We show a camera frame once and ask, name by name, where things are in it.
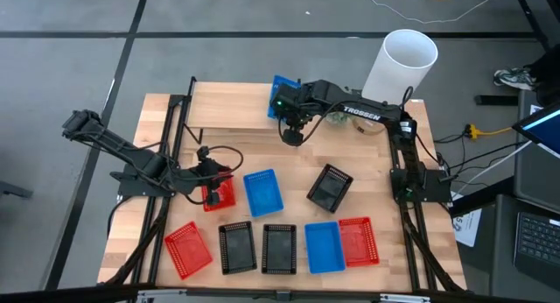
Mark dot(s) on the white paper sheet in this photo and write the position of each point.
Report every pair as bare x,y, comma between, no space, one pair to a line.
468,226

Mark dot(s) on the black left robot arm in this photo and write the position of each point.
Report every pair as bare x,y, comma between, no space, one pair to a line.
131,156

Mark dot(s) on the black flat floor bar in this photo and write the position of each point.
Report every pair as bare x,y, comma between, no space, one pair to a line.
496,100

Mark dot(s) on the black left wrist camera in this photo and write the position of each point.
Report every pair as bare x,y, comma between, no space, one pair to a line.
204,153

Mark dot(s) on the person's shoe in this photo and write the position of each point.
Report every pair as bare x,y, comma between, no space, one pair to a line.
514,77

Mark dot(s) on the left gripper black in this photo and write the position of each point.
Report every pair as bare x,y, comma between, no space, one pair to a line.
212,174

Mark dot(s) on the red plastic perforated basket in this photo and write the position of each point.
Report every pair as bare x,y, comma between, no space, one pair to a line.
226,197
361,242
188,250

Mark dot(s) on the black metal stand leg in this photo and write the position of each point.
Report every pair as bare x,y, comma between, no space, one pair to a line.
531,18

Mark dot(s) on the succulent in patterned white pot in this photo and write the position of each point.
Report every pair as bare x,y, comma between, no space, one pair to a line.
338,117

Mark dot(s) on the blue plastic perforated basket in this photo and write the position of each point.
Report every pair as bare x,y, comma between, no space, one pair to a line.
275,86
262,193
324,248

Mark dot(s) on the person's leg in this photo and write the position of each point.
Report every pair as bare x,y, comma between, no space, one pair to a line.
547,71

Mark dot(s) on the grey chair base foot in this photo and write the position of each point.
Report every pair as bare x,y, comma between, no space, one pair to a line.
13,190

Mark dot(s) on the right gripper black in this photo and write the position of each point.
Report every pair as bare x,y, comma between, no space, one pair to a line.
291,106

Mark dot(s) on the round wooden lamp base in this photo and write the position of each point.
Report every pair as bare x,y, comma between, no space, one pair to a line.
369,127

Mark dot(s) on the black aluminium rig frame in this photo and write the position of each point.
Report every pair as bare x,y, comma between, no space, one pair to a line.
332,295

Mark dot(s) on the dark grey side desk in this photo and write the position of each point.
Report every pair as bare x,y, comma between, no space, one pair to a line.
503,259

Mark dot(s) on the black laptop keyboard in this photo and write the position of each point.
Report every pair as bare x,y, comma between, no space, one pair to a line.
538,241

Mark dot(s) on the laptop with lit screen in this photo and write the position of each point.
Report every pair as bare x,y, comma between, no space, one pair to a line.
542,128

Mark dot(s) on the wooden shelf black metal legs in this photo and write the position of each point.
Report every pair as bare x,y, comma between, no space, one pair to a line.
232,106

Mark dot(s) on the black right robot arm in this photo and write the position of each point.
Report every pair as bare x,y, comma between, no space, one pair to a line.
372,114

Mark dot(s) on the black plastic perforated basket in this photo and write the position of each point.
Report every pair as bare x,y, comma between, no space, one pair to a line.
237,248
329,190
279,249

